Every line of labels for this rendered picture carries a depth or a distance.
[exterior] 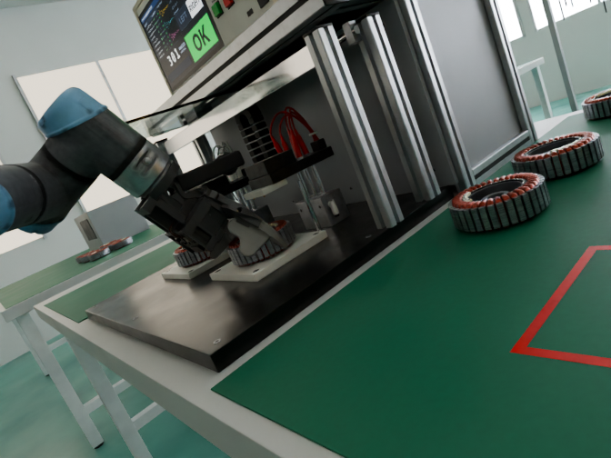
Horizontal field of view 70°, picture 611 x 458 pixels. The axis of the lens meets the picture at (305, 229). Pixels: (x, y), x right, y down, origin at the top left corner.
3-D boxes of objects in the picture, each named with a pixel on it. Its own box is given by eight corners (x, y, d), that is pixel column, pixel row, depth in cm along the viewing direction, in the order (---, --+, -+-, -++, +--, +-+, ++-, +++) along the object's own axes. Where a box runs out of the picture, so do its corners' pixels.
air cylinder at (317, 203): (331, 226, 76) (319, 197, 75) (305, 230, 82) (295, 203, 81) (350, 214, 79) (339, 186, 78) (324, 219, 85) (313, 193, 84)
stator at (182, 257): (189, 270, 84) (181, 253, 83) (173, 268, 93) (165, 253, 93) (237, 243, 90) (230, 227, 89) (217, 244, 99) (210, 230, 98)
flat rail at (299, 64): (325, 60, 58) (316, 37, 57) (165, 157, 107) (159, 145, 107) (331, 58, 59) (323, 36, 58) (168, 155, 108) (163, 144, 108)
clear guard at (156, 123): (93, 173, 68) (75, 136, 67) (67, 194, 87) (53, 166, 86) (255, 114, 87) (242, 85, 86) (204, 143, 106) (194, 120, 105)
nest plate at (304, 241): (256, 282, 62) (254, 274, 62) (212, 280, 74) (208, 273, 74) (328, 236, 71) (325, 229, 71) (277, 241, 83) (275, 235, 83)
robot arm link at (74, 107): (40, 124, 59) (79, 76, 58) (112, 175, 64) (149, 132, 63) (22, 137, 52) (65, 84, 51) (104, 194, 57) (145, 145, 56)
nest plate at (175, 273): (190, 279, 82) (187, 273, 81) (163, 278, 94) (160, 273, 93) (253, 243, 90) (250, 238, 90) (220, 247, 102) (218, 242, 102)
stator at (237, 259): (256, 268, 65) (246, 245, 64) (223, 268, 74) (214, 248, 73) (310, 235, 71) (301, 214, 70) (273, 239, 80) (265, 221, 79)
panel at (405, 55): (455, 184, 70) (391, -5, 64) (249, 221, 123) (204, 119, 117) (458, 181, 71) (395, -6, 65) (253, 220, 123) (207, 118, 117)
